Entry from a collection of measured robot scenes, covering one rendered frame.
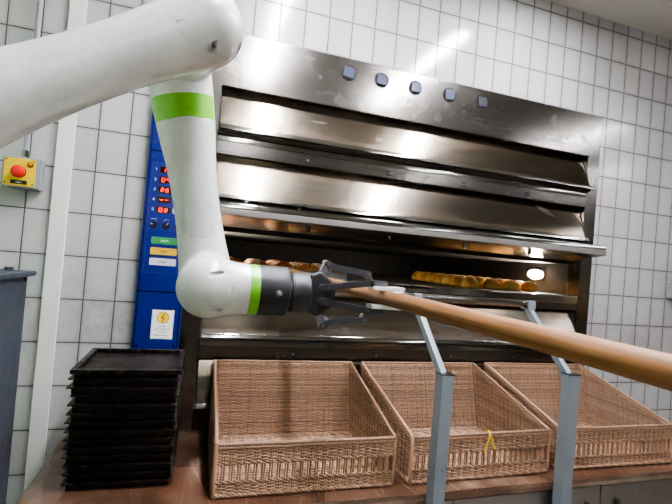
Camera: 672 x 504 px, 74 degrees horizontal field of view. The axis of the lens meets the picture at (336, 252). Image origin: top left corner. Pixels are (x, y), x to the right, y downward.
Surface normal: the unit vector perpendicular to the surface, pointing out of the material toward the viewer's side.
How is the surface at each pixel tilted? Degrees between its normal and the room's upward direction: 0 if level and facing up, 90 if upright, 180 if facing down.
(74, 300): 90
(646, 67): 90
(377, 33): 90
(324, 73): 90
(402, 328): 70
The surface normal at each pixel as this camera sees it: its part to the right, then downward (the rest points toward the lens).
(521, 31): 0.30, 0.01
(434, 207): 0.32, -0.33
